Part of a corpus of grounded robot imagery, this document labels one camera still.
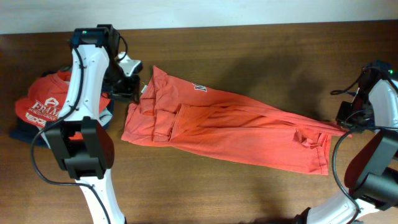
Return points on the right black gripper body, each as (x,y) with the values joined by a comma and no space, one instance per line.
(358,114)

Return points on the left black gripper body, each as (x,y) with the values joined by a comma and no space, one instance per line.
(118,85)

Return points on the plain red t-shirt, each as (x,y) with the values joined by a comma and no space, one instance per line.
(218,124)

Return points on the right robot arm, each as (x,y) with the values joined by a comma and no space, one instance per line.
(370,185)

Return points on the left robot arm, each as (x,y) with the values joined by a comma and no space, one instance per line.
(80,145)

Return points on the folded red printed t-shirt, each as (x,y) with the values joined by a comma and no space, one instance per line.
(40,102)

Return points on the folded navy blue t-shirt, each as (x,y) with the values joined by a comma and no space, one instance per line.
(21,133)

